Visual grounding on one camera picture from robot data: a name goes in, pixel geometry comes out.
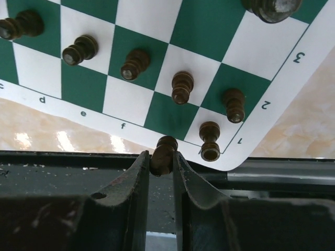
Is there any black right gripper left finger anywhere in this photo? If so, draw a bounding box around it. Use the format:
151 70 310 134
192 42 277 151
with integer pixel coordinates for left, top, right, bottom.
1 151 150 250

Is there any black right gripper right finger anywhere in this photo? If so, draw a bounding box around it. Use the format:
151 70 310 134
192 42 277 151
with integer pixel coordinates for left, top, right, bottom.
173 152 334 250

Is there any dark knight piece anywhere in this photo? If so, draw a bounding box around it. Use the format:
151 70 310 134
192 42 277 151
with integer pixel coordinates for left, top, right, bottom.
150 136 178 177

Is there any green white chess mat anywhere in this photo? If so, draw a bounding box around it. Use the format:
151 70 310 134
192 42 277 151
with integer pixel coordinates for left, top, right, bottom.
1 1 334 170

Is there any dark pawn edge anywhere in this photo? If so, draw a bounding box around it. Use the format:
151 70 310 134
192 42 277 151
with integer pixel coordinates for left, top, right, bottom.
222 88 245 123

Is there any dark rook piece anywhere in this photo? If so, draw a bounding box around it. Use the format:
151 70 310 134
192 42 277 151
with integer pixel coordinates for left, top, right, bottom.
199 121 220 162

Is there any dark pawn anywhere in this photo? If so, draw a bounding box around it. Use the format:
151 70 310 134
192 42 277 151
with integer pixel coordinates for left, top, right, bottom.
1 9 44 40
120 49 150 81
62 35 99 66
171 71 194 105

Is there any dark bishop piece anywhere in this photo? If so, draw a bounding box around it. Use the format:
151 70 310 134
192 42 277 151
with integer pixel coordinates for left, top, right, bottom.
241 0 303 24

